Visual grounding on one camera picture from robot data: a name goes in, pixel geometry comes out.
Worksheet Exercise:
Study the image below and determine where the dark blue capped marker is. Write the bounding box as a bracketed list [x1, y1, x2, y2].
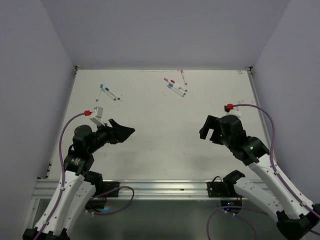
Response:
[105, 87, 121, 100]

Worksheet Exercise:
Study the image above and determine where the thin light blue marker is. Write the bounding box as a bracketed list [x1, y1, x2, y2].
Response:
[95, 87, 103, 102]

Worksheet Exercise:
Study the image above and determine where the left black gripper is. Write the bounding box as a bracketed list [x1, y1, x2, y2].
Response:
[87, 118, 134, 154]

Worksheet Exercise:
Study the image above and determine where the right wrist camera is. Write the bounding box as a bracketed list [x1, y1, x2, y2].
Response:
[224, 103, 242, 119]

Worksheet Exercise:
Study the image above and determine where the light blue capped marker right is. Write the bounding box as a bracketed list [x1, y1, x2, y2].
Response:
[167, 85, 185, 97]

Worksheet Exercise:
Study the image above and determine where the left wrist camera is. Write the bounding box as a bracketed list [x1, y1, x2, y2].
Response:
[89, 106, 105, 127]

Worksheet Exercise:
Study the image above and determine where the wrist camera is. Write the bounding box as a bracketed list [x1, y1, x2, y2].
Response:
[89, 106, 105, 127]
[224, 103, 242, 119]

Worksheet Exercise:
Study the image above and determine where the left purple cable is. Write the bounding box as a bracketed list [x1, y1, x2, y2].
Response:
[32, 109, 136, 240]

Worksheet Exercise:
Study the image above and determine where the pink capped marker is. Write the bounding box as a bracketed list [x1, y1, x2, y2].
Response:
[164, 78, 184, 91]

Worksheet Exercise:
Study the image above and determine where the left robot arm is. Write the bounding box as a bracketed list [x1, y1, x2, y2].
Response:
[22, 119, 135, 240]

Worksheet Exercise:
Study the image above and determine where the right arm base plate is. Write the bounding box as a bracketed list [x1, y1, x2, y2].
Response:
[206, 181, 238, 198]

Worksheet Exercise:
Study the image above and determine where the brown capped marker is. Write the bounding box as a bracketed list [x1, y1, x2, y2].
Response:
[170, 79, 187, 92]

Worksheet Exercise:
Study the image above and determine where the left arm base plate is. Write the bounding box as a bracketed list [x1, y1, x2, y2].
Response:
[101, 181, 120, 198]

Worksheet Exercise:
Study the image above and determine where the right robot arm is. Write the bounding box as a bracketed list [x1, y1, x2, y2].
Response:
[199, 115, 320, 240]

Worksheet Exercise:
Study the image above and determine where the aluminium rail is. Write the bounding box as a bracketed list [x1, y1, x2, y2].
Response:
[31, 178, 276, 201]

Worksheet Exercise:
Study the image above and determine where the purple capped marker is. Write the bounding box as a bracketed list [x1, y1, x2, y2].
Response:
[180, 69, 188, 86]

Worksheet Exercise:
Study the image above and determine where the purple cable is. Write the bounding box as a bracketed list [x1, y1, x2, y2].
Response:
[32, 109, 136, 240]
[207, 102, 320, 240]

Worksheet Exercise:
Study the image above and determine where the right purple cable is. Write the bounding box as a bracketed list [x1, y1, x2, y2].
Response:
[207, 102, 320, 240]

